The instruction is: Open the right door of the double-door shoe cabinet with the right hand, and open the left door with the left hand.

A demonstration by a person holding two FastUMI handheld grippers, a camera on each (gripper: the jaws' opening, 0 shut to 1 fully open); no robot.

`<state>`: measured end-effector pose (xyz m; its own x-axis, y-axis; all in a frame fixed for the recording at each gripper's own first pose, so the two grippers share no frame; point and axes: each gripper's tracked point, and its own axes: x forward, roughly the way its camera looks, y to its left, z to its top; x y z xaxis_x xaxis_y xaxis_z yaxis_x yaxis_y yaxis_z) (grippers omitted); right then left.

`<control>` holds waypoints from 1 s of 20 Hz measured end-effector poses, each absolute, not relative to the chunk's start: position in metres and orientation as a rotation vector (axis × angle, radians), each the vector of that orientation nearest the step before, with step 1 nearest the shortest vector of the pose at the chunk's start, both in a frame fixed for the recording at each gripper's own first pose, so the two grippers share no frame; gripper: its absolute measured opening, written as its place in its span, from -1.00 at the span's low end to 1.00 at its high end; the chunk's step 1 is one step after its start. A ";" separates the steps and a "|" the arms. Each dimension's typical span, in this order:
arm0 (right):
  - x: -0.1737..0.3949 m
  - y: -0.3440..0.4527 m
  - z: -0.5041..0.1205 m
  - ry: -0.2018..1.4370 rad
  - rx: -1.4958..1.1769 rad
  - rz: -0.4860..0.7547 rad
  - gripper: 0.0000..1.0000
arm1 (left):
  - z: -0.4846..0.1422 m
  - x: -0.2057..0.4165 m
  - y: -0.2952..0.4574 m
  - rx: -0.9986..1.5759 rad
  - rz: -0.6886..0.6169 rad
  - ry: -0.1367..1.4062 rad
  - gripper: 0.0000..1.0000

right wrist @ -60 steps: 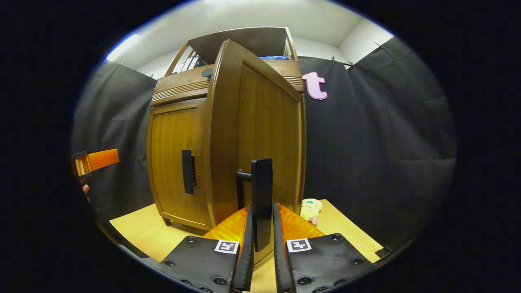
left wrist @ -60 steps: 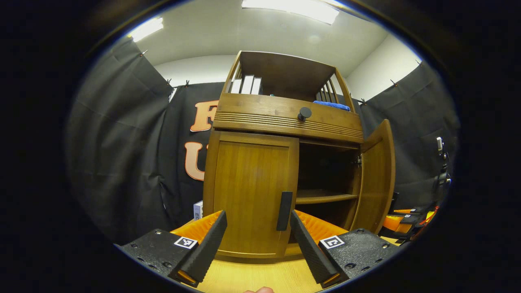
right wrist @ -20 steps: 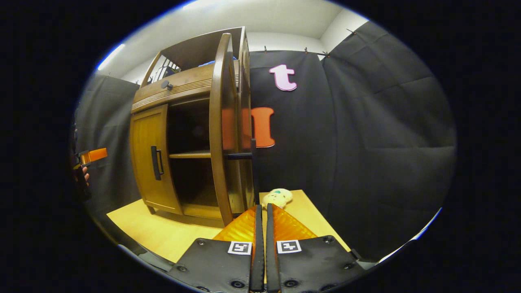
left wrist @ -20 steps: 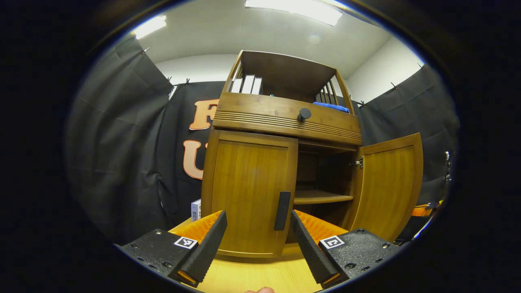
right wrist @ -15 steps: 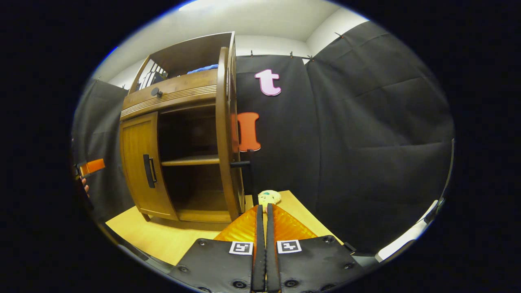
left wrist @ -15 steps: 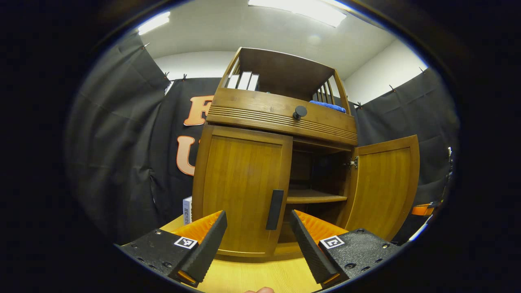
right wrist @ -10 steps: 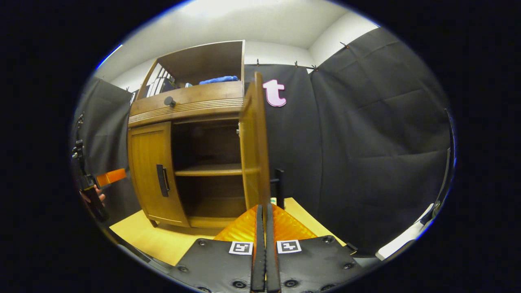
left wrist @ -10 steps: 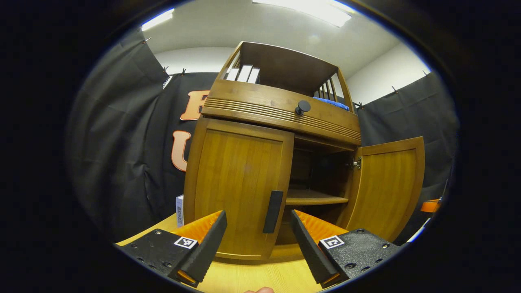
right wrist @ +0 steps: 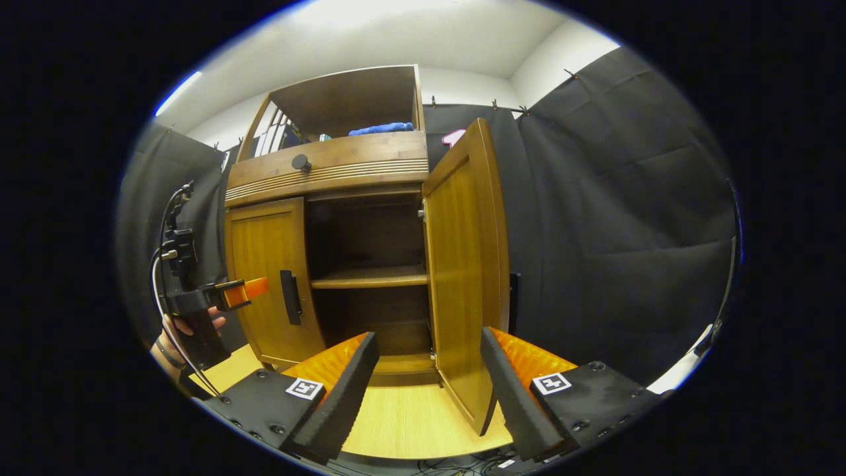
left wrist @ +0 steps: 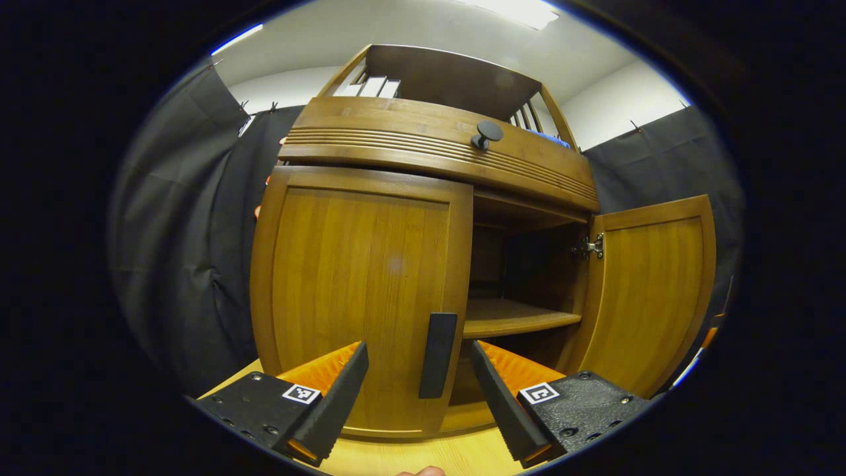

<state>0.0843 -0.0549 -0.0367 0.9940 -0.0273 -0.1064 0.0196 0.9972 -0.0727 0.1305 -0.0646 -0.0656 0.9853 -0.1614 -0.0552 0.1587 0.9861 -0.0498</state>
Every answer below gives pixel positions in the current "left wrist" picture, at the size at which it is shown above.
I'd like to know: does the wooden double-door shoe cabinet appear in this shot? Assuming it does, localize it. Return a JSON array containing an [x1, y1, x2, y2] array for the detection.
[[250, 44, 601, 440]]

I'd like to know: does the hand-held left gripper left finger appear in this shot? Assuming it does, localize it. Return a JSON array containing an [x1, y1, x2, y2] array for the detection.
[[187, 341, 369, 467]]

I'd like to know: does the black round drawer knob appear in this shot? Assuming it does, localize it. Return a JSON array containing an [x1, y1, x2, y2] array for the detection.
[[471, 120, 504, 151]]

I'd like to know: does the wooden ribbed drawer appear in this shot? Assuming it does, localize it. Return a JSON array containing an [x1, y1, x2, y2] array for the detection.
[[278, 97, 600, 214]]

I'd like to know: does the blue folded cloth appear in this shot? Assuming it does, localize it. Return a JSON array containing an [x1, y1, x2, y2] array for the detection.
[[527, 129, 572, 149]]

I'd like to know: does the wooden inner shelf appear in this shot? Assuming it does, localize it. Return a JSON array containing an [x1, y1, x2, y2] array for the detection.
[[463, 297, 584, 340]]

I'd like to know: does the wooden shoe cabinet door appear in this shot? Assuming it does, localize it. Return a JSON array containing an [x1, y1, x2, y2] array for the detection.
[[250, 165, 475, 439], [567, 194, 717, 399]]

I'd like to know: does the black backdrop cloth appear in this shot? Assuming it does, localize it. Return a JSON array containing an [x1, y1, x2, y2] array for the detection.
[[106, 63, 748, 397]]

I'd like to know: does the silver door hinge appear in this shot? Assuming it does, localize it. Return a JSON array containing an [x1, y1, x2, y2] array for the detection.
[[572, 233, 605, 260]]

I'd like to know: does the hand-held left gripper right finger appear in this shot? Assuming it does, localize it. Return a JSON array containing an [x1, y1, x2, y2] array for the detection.
[[473, 340, 652, 470]]

